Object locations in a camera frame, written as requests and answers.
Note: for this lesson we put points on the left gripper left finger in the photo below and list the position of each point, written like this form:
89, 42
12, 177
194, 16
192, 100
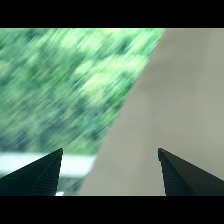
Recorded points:
36, 176

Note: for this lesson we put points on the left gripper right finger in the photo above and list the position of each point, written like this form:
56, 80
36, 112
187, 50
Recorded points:
186, 176

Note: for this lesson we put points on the brown garment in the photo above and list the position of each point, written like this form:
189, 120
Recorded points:
173, 116

